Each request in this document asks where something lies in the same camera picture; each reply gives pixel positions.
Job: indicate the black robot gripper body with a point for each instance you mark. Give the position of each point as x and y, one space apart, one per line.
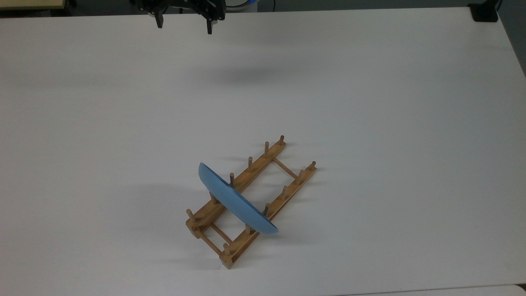
185 4

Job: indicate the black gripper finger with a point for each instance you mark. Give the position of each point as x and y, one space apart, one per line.
209 26
159 20

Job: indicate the blue round plate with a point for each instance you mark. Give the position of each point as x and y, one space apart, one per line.
238 201

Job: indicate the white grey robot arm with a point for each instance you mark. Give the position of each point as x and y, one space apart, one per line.
242 2

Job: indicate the wooden plate rack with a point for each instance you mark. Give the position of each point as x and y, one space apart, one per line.
254 172

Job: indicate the light wooden desk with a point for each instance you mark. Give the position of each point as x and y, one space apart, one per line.
28 4

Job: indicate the black camera stand clamp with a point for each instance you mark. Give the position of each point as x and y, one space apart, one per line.
485 12

